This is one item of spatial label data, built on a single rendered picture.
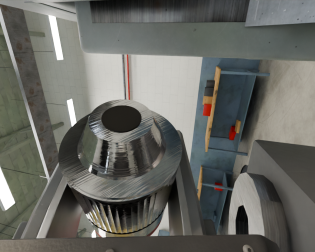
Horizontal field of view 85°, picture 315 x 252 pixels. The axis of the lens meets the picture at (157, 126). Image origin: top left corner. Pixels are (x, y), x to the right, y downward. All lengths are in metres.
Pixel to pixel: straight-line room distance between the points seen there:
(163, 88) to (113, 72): 1.43
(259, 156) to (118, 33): 0.48
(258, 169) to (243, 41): 0.38
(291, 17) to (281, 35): 0.05
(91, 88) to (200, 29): 4.97
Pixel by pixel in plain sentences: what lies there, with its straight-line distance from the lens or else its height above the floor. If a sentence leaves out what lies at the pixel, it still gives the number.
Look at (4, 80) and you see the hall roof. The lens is 6.18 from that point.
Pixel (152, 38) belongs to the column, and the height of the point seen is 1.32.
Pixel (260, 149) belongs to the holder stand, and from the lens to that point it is 0.18.
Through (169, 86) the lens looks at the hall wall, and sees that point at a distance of 4.47.
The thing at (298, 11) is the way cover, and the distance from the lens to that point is 0.49.
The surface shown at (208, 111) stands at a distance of 3.95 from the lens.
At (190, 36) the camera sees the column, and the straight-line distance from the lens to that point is 0.51.
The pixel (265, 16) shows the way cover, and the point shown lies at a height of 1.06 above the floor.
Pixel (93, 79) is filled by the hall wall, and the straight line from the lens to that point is 5.27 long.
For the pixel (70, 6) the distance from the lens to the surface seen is 0.65.
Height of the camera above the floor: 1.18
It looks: 12 degrees up
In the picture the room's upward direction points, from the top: 83 degrees counter-clockwise
